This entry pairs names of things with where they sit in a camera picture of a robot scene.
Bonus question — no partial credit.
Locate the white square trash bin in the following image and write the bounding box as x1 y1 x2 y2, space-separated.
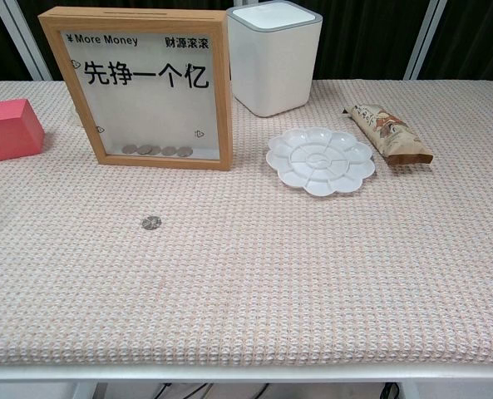
225 1 324 118

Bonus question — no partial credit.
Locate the white metal frame post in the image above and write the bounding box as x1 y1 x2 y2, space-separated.
402 0 449 81
0 0 55 81

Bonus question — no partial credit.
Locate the pink woven tablecloth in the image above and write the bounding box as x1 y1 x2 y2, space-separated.
0 78 493 370

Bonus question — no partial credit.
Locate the pink cube box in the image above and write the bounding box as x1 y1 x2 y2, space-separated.
0 98 47 162

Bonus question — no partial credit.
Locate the white flower paint palette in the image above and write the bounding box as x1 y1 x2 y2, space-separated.
265 127 377 197

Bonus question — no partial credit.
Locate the wooden frame coin bank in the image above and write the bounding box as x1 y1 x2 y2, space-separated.
37 8 234 172

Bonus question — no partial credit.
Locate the brown snack packet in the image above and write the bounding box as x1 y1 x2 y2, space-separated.
342 102 435 168

